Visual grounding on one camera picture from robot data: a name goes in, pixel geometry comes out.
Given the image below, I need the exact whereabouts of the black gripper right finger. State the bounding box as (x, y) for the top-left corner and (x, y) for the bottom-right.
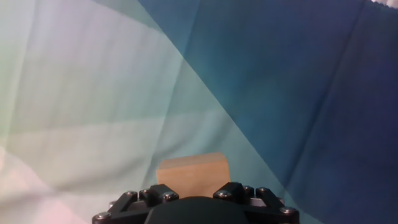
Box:
(212, 181), (300, 224)

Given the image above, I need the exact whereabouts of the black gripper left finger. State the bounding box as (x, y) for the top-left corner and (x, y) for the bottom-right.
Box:
(91, 183), (180, 224)

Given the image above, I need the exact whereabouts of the small wooden block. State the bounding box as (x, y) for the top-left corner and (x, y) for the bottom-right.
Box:
(155, 152), (232, 199)

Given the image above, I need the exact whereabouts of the blue green white cloth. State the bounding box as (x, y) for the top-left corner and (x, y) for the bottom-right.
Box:
(0, 0), (398, 224)

